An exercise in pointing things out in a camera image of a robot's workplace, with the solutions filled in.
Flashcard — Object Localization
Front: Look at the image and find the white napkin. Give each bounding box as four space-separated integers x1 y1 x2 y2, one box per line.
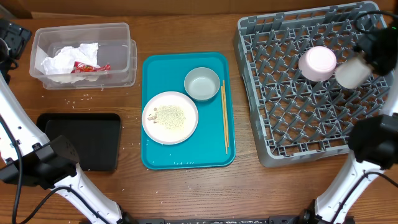
41 42 100 83

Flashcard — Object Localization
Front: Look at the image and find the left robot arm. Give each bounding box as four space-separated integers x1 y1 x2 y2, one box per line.
1 73 137 223

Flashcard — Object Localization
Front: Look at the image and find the teal serving tray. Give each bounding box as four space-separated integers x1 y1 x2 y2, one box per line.
141 52 236 170

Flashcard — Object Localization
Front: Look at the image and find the black rectangular tray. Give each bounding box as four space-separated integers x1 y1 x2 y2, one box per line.
36 113 122 172

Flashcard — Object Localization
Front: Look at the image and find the gray bowl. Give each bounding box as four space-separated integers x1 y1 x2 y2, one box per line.
184 67 220 101

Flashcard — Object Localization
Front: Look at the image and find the white paper cup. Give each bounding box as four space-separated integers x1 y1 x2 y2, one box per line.
335 55 372 89

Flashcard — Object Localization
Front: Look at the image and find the clear plastic waste bin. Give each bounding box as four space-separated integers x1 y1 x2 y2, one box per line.
29 22 137 90

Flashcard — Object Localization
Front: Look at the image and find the small pink bowl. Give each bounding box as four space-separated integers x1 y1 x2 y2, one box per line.
298 46 336 82

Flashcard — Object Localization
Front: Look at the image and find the wooden chopstick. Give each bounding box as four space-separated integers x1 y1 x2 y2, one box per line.
221 85 228 155
222 80 229 147

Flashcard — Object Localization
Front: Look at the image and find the gray dishwasher rack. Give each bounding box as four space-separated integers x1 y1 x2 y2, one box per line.
234 1 392 167

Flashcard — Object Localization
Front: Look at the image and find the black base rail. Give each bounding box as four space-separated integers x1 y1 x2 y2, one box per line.
133 215 355 224

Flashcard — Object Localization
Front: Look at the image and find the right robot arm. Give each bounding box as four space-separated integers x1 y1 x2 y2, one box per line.
296 25 397 223

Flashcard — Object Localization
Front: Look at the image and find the red sauce packet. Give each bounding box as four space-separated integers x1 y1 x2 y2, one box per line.
71 62 111 73

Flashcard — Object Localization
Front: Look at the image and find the large white plate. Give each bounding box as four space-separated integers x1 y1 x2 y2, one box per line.
141 91 198 145

